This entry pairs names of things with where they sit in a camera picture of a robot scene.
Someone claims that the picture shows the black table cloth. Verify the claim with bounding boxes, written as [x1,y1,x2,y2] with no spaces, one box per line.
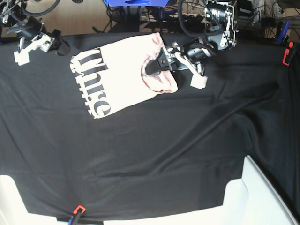
[0,41,300,221]

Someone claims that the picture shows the white bin left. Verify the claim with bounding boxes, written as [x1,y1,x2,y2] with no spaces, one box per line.
[0,175,58,225]

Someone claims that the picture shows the orange blue clamp bottom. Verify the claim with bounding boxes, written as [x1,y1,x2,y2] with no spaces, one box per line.
[68,205,86,225]

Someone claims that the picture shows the orange black clamp right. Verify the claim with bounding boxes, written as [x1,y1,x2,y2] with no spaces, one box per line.
[282,41,294,66]

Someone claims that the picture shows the white bin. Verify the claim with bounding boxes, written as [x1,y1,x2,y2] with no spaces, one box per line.
[0,175,58,225]
[220,155,300,225]

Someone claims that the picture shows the blue box with hole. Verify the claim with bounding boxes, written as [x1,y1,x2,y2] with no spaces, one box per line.
[104,0,173,7]

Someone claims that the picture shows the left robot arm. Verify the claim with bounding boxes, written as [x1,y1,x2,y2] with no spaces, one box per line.
[144,0,237,89]

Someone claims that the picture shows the blue clamp handle right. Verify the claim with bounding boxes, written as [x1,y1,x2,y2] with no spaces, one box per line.
[278,21,290,43]

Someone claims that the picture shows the pink T-shirt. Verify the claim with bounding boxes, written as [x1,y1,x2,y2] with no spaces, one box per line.
[70,33,178,119]

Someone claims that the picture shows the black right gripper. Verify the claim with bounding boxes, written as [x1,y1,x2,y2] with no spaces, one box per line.
[6,16,71,65]

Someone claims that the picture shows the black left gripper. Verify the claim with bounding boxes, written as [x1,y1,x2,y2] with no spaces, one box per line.
[145,38,218,89]

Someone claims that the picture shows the black power strip with cables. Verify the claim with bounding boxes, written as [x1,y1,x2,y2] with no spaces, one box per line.
[139,7,206,27]

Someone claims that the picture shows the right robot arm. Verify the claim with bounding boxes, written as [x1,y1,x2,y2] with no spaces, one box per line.
[0,0,70,66]

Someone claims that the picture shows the white bin right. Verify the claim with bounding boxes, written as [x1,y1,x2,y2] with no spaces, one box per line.
[220,155,300,225]

